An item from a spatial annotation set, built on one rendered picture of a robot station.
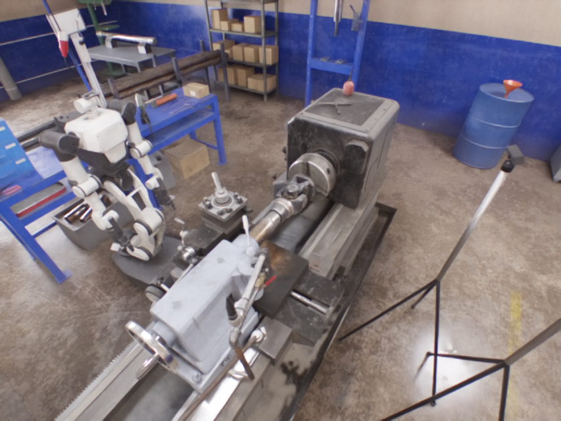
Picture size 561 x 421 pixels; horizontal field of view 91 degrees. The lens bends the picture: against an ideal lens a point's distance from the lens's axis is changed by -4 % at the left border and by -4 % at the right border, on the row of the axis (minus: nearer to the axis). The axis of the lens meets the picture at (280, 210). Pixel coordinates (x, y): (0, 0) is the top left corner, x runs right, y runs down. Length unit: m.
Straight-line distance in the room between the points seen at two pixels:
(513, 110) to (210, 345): 3.85
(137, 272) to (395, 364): 1.99
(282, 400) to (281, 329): 0.49
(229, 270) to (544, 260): 2.99
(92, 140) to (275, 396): 1.61
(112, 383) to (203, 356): 0.41
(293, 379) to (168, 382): 0.63
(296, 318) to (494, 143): 3.52
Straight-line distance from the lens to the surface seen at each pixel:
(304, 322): 1.28
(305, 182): 1.45
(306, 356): 1.73
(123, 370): 1.39
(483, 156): 4.36
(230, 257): 1.11
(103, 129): 1.83
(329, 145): 1.65
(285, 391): 1.67
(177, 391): 1.41
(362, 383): 2.17
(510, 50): 4.72
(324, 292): 1.36
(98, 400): 1.39
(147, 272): 2.49
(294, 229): 1.80
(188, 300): 1.04
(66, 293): 2.93
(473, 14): 4.67
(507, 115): 4.16
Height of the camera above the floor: 2.02
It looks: 42 degrees down
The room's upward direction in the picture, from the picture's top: straight up
